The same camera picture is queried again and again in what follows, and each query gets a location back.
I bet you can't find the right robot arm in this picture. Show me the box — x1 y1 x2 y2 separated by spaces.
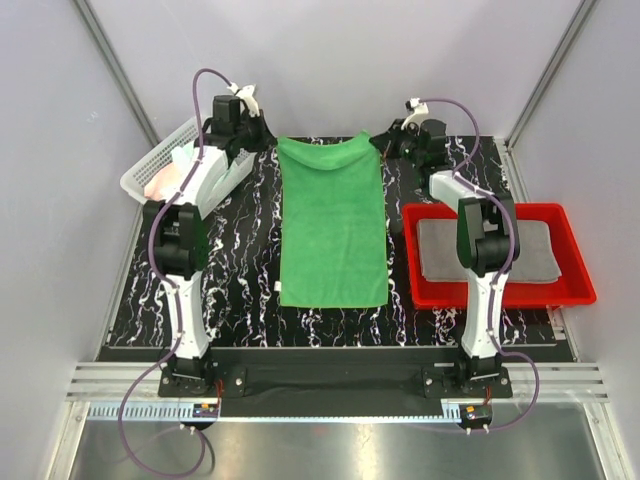
371 119 519 397

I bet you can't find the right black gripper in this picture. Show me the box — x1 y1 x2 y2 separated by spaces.
368 120 423 166

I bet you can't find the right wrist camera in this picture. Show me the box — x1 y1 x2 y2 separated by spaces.
402 98 429 129

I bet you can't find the white towel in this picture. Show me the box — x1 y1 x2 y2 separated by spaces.
171 145 229 188

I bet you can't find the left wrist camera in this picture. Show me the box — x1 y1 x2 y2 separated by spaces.
227 82 261 118

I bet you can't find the pink towel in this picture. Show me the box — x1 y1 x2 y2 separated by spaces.
143 163 185 201

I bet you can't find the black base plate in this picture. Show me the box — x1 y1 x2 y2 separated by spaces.
158 364 513 399

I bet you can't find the white plastic basket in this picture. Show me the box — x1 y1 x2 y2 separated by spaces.
120 117 256 218

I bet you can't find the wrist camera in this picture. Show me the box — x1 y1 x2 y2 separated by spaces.
227 82 261 118
402 98 429 129

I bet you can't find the white slotted cable duct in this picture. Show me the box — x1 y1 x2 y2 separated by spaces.
87 402 219 422

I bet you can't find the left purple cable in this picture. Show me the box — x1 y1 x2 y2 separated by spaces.
117 68 236 476

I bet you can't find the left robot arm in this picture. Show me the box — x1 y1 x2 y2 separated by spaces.
143 92 274 396

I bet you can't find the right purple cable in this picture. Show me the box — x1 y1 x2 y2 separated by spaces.
419 97 540 436

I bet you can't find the grey towel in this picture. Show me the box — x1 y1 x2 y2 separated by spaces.
417 219 562 284

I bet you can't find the red plastic tray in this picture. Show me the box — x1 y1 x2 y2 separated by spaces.
402 203 597 310

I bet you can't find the green towel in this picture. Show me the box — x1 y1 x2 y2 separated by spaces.
276 132 389 309

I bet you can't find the purple cable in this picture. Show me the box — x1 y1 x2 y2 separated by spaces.
419 97 540 436
117 68 236 476

